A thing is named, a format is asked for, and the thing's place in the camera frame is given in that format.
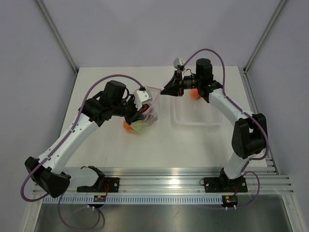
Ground dark purple fruit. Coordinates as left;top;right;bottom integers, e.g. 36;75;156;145
145;115;158;124

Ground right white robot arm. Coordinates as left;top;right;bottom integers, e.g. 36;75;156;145
160;58;268;191

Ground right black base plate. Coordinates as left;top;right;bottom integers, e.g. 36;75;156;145
202;176;248;193

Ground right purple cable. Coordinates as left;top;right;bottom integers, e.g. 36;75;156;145
183;48;270;210

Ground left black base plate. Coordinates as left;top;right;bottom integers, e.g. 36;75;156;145
77;177;120;193

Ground white radish with leaves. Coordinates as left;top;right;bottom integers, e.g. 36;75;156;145
131;121;148;133

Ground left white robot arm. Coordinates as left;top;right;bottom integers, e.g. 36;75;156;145
25;80;152;198

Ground dark red apple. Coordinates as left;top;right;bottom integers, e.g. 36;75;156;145
142;104;151;114

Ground aluminium rail frame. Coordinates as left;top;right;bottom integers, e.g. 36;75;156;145
32;157;294;195

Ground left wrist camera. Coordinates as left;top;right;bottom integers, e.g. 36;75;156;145
133;89;153;110

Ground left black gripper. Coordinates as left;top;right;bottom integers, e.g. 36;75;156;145
112;95;145;126

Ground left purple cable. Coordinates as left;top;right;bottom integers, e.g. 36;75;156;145
20;73;145;229

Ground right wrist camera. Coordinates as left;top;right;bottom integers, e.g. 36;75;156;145
173;58;185;73

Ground purple cable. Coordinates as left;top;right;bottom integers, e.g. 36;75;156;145
20;73;145;229
183;48;270;210

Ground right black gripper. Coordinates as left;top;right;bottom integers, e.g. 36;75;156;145
161;71;202;97

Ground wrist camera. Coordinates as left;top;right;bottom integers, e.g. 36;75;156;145
133;89;153;110
173;58;185;73

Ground peach fruit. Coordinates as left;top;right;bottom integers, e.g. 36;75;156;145
190;88;200;101

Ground white plastic basket tray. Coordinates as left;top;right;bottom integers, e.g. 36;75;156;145
171;90;223;127

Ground white slotted cable duct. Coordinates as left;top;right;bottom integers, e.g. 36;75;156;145
43;194;223;205

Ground circuit board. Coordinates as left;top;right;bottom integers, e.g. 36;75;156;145
224;195;238;204
93;195;107;202

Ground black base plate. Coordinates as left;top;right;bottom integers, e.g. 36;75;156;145
77;177;120;193
202;176;248;193

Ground right circuit board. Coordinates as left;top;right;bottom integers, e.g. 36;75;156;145
224;195;238;204

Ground clear zip top bag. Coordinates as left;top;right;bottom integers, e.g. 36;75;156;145
133;86;161;133

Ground left circuit board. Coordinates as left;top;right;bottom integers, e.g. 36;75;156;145
93;195;107;202

